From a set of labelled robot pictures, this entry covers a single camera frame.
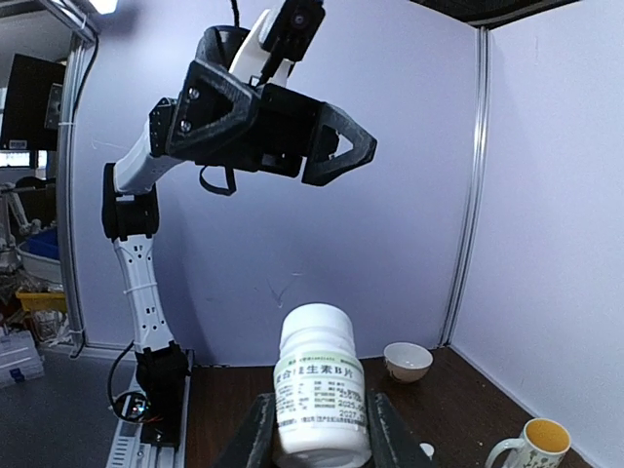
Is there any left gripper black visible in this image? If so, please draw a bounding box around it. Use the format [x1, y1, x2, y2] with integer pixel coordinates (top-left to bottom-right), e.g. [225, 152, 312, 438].
[166, 59, 377, 185]

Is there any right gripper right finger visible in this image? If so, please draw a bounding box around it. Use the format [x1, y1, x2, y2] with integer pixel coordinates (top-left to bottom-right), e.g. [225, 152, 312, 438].
[366, 391, 434, 468]

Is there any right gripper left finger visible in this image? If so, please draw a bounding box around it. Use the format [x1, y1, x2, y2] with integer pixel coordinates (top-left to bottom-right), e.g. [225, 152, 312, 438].
[233, 393, 276, 468]

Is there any small white bottle cap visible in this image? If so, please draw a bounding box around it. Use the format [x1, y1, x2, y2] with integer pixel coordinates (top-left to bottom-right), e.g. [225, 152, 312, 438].
[419, 443, 435, 459]

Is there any small white bottle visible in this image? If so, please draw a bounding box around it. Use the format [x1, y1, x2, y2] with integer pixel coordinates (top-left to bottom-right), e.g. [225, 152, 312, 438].
[273, 303, 371, 467]

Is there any floral mug yellow inside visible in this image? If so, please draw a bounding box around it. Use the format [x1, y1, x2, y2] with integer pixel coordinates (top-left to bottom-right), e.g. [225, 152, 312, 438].
[484, 418, 571, 468]

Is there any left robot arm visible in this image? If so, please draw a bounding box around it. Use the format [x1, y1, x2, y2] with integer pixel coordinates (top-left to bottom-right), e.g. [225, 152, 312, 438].
[102, 23, 376, 409]

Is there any small white tea cup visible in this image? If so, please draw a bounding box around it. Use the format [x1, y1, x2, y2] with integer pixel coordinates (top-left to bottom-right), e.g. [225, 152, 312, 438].
[383, 342, 434, 384]

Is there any clear plastic parts box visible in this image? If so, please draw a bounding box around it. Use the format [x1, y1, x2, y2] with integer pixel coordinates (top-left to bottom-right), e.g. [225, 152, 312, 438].
[0, 331, 45, 388]

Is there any yellow bin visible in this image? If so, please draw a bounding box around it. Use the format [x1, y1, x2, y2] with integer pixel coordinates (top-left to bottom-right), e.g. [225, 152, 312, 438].
[16, 291, 67, 313]

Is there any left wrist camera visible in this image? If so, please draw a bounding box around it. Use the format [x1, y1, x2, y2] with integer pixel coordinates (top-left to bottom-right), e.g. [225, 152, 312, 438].
[258, 0, 326, 62]

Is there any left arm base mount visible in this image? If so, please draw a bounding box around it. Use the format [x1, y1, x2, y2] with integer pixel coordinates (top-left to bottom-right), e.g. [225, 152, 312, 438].
[106, 341, 190, 425]

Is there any aluminium front rail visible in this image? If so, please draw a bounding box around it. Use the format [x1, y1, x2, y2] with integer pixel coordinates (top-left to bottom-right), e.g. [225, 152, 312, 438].
[105, 375, 191, 468]

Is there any right aluminium frame post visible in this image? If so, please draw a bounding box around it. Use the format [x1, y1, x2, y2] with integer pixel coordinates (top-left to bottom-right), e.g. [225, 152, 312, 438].
[438, 25, 490, 349]

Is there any aluminium frame post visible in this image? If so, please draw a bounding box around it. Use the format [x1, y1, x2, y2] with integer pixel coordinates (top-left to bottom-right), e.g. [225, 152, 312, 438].
[56, 32, 95, 360]
[438, 25, 490, 349]

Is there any left aluminium frame post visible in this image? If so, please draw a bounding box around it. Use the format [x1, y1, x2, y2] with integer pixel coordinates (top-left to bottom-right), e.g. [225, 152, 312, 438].
[56, 32, 95, 360]

